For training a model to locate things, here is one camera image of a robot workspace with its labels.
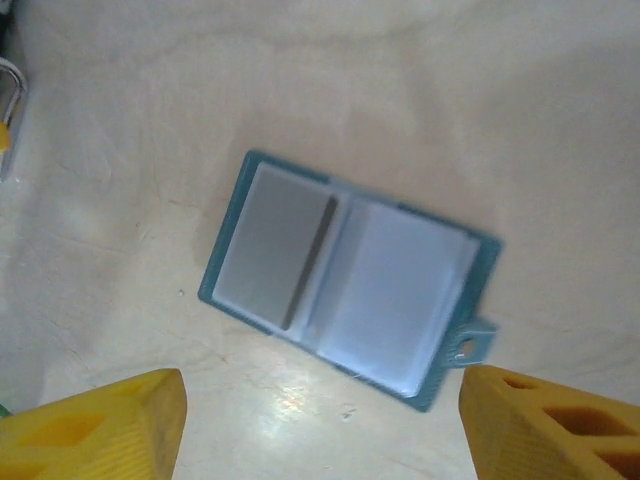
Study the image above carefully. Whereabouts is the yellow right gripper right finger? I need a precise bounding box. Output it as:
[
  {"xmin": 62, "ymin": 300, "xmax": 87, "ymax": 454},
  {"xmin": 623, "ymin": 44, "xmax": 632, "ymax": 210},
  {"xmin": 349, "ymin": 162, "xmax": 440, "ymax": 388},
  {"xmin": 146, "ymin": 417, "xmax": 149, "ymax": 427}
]
[{"xmin": 459, "ymin": 364, "xmax": 640, "ymax": 480}]

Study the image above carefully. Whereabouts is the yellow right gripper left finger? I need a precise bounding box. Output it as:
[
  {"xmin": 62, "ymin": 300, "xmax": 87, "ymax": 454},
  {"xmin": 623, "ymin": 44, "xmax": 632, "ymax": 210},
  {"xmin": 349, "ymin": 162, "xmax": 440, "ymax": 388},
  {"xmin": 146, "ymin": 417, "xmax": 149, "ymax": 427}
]
[{"xmin": 0, "ymin": 368, "xmax": 189, "ymax": 480}]

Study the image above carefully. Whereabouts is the teal card holder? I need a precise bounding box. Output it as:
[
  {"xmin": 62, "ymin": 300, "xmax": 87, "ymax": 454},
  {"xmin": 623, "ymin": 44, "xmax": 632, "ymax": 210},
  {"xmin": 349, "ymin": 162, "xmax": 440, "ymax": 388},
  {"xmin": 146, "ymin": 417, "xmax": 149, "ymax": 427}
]
[{"xmin": 197, "ymin": 148, "xmax": 504, "ymax": 415}]

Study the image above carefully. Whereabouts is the grey credit card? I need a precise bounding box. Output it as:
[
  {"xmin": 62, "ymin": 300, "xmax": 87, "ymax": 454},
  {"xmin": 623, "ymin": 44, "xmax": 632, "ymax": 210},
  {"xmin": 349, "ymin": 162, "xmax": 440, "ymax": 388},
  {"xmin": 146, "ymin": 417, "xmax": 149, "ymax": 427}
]
[{"xmin": 212, "ymin": 164, "xmax": 340, "ymax": 331}]

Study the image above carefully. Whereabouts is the black case with metal latches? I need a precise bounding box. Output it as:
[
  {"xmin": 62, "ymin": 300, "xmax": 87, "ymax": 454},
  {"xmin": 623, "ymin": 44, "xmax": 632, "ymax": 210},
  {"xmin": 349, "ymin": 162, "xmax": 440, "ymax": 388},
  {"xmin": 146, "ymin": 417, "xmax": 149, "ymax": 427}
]
[{"xmin": 0, "ymin": 0, "xmax": 29, "ymax": 184}]

